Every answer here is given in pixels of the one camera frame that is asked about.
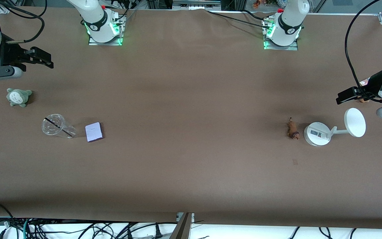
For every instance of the brown lion statue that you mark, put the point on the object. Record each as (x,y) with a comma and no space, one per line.
(292,129)

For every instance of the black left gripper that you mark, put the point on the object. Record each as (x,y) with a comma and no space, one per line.
(374,81)

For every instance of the clear plastic cup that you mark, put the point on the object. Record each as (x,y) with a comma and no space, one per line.
(54,125)

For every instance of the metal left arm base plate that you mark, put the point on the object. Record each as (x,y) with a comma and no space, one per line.
(280,47)

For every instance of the grey totoro plush toy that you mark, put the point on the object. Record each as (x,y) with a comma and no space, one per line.
(18,97)

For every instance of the white round-base desk stand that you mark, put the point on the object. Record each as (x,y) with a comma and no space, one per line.
(317,134)

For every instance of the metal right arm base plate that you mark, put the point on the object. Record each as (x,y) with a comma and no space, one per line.
(106,42)

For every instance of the small printed tag card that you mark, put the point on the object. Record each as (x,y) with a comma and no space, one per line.
(364,82)

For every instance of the black power plug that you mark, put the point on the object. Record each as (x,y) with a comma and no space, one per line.
(158,232)

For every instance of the brown table cover sheet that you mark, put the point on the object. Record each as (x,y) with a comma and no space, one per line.
(191,182)

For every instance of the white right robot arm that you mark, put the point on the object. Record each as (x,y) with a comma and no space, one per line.
(95,20)

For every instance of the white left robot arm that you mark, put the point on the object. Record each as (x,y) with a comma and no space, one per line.
(287,23)

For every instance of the lilac folding phone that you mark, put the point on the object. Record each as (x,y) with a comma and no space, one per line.
(93,131)

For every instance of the grey metal box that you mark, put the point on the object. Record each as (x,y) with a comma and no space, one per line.
(196,4)

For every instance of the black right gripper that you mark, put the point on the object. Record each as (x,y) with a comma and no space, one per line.
(11,52)

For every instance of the black drinking straw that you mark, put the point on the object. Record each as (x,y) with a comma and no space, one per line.
(58,125)

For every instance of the grey metal table post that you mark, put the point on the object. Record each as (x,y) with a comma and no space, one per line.
(182,229)

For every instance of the small orange toy figure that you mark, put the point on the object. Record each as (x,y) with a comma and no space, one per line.
(256,4)

